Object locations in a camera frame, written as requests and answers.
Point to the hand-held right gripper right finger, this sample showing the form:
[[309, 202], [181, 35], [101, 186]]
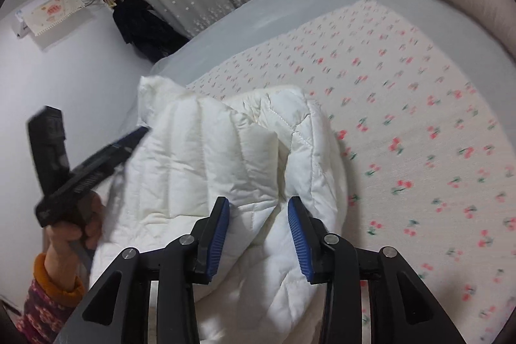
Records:
[[300, 239]]

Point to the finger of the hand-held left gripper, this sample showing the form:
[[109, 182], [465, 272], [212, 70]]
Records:
[[117, 152]]

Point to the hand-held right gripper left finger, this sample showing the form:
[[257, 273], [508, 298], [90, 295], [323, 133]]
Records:
[[215, 239]]

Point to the white quilted hooded jacket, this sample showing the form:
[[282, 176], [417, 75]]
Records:
[[201, 150]]

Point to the person's left forearm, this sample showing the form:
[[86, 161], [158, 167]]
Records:
[[48, 299]]

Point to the person's left hand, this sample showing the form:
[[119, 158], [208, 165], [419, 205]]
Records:
[[68, 239]]

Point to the air conditioner with cloth cover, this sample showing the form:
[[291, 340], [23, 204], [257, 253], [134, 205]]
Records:
[[48, 11]]

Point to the dark hanging coat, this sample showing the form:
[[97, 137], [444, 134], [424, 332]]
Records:
[[137, 25]]

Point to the cherry print bed sheet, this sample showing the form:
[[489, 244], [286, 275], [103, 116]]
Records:
[[403, 106]]

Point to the grey bed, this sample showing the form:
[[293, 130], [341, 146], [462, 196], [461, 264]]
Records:
[[282, 5]]

